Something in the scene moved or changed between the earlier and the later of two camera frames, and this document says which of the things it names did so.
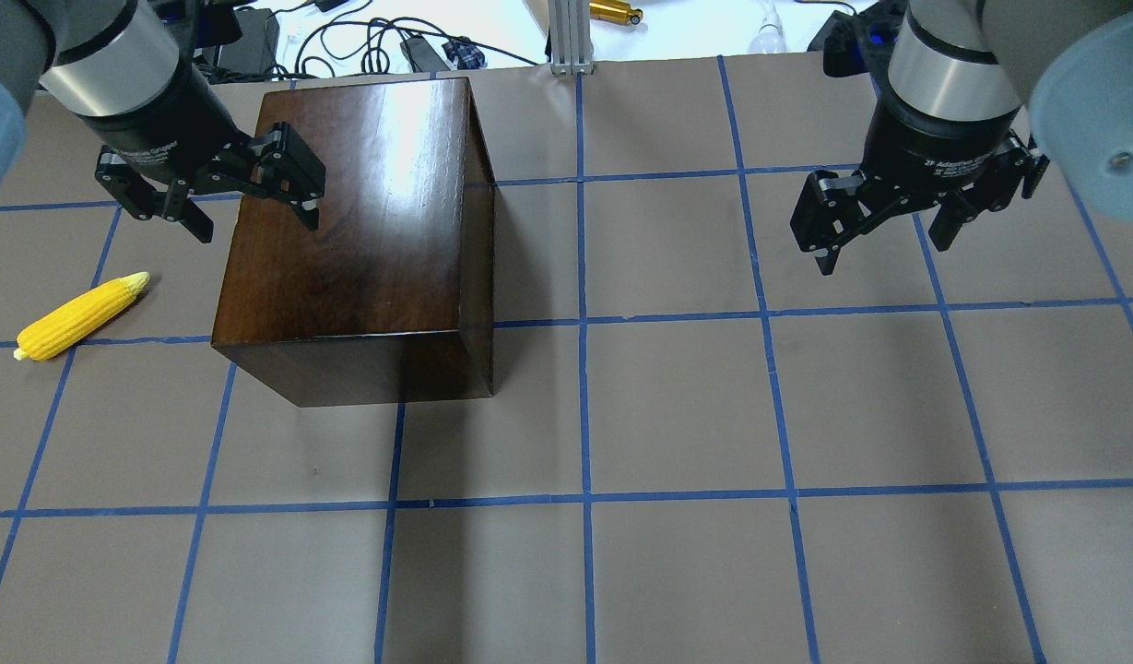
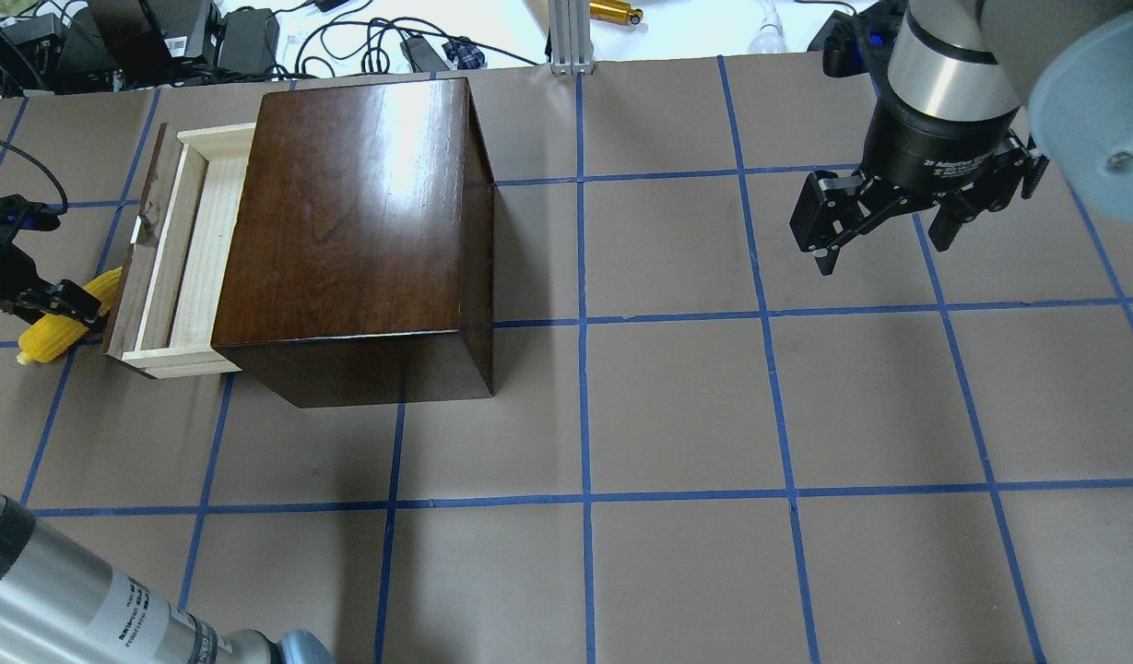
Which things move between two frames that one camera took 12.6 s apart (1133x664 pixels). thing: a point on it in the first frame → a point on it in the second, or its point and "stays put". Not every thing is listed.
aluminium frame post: [571, 45] stays put
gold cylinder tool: [614, 12] stays put
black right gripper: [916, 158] stays put
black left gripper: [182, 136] → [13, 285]
